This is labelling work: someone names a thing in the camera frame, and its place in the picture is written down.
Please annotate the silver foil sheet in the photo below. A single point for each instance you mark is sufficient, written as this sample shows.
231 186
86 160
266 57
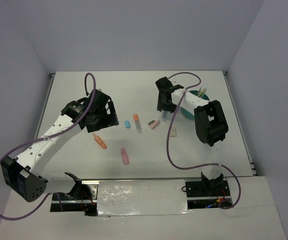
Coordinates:
141 198

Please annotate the blue transparent highlighter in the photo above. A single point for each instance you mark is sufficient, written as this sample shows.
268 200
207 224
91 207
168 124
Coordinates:
164 115

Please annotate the orange transparent highlighter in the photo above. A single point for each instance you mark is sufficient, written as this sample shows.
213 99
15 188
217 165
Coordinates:
99 141

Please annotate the blue highlighter cap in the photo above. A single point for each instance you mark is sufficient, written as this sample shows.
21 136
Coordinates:
127 124

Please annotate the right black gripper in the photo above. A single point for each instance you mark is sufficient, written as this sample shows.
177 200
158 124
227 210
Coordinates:
161 106

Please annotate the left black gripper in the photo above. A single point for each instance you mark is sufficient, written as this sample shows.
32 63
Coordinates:
110 119

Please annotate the pink white correction tape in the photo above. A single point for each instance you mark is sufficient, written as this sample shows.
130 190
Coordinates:
153 123

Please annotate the grey highlighter orange cap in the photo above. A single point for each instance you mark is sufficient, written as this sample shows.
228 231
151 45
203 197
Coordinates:
137 123

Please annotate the white eraser with label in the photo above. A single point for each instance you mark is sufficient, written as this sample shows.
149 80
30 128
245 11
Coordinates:
173 132

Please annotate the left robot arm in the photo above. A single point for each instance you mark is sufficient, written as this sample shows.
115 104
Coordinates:
23 173

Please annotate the yellow thin highlighter pen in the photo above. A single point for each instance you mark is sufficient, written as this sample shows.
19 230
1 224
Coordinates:
204 92

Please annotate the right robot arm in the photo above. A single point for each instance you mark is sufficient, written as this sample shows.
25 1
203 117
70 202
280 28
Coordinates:
210 123

